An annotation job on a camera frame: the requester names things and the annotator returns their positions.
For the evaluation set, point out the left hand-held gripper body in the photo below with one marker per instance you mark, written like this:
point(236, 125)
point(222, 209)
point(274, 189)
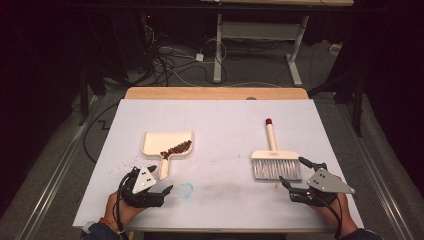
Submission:
point(144, 180)

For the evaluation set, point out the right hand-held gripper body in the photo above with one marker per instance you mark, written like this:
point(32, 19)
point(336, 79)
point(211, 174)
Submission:
point(326, 181)

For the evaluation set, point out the cream dustpan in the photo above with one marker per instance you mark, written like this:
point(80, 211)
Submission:
point(156, 143)

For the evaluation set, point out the cream brush with red tip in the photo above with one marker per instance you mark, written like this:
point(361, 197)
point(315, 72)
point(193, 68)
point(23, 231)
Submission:
point(275, 155)

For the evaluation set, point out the pile of red beans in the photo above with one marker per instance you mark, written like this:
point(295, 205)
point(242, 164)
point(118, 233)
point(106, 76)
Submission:
point(176, 150)

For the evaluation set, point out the person's right hand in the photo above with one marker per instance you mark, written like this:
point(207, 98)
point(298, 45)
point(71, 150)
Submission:
point(335, 215)

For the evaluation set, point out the person's left hand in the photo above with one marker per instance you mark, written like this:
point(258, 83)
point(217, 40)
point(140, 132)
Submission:
point(125, 213)

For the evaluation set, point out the red wristband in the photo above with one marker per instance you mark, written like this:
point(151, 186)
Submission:
point(106, 223)

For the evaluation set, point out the black stand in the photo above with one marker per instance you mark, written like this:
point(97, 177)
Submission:
point(83, 100)
point(358, 106)

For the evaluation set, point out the white table cover board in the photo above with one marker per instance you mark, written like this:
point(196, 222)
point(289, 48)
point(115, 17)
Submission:
point(233, 126)

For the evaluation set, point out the white power strip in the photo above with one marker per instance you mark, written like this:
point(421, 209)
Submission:
point(335, 49)

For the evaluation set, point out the white power adapter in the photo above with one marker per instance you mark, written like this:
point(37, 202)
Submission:
point(199, 57)

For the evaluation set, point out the metal floor rail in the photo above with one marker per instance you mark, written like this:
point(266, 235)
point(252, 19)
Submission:
point(56, 180)
point(383, 196)

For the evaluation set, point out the white desk frame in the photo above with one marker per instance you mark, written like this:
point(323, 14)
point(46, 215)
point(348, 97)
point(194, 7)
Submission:
point(260, 30)

